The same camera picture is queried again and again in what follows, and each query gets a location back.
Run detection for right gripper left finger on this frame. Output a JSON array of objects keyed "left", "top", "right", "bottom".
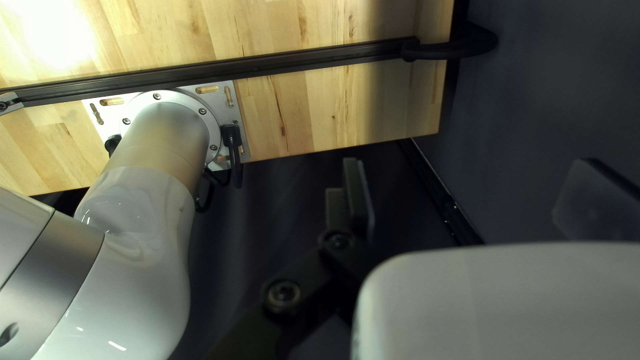
[{"left": 205, "top": 157, "right": 396, "bottom": 360}]

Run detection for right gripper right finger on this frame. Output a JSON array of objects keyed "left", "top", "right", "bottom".
[{"left": 552, "top": 158, "right": 640, "bottom": 243}]

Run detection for black cable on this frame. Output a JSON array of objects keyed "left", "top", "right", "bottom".
[{"left": 194, "top": 124, "right": 246, "bottom": 214}]

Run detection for black frame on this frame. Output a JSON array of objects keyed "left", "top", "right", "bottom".
[{"left": 0, "top": 20, "right": 499, "bottom": 247}]

